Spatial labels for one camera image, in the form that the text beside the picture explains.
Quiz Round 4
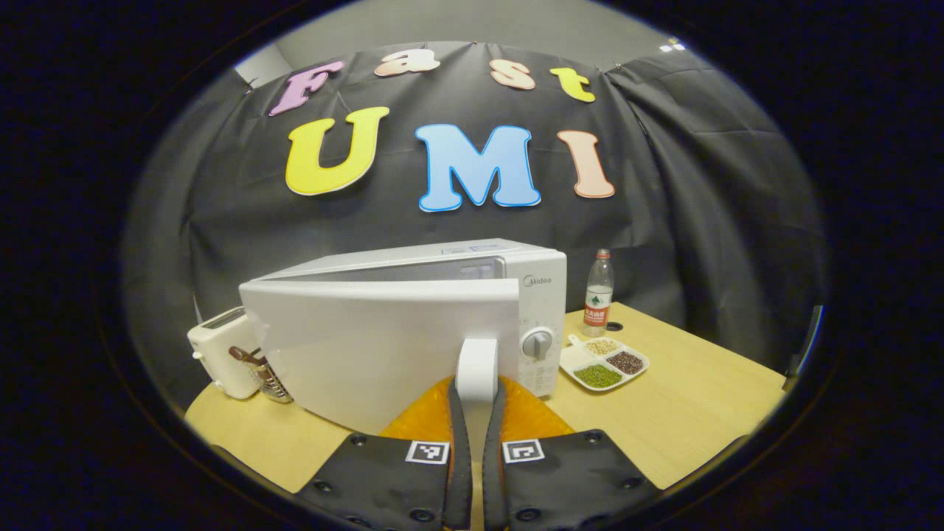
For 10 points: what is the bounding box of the small wire basket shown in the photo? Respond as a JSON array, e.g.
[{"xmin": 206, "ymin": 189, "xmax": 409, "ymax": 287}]
[{"xmin": 229, "ymin": 345, "xmax": 294, "ymax": 404}]

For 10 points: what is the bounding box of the white toaster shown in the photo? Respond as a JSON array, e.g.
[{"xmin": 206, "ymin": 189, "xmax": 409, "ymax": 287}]
[{"xmin": 187, "ymin": 306, "xmax": 260, "ymax": 400}]

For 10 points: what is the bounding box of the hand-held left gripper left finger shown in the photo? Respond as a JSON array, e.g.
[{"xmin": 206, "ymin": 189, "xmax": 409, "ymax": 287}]
[{"xmin": 295, "ymin": 376, "xmax": 473, "ymax": 531}]

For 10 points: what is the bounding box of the white divided plate of beans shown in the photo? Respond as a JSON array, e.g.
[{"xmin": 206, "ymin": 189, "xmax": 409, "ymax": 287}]
[{"xmin": 559, "ymin": 334, "xmax": 651, "ymax": 392}]

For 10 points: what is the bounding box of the black backdrop cloth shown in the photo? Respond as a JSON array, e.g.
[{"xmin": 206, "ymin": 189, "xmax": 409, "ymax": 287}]
[{"xmin": 122, "ymin": 41, "xmax": 830, "ymax": 414}]

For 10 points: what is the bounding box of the white microwave oven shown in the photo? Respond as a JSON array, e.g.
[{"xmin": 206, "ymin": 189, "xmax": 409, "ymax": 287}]
[{"xmin": 238, "ymin": 237, "xmax": 569, "ymax": 436}]

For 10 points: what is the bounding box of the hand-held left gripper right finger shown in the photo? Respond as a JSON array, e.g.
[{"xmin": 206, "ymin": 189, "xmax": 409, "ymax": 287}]
[{"xmin": 483, "ymin": 376, "xmax": 661, "ymax": 531}]

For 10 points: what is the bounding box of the clear plastic water bottle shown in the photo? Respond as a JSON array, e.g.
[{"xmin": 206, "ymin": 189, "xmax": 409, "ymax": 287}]
[{"xmin": 583, "ymin": 249, "xmax": 615, "ymax": 338}]

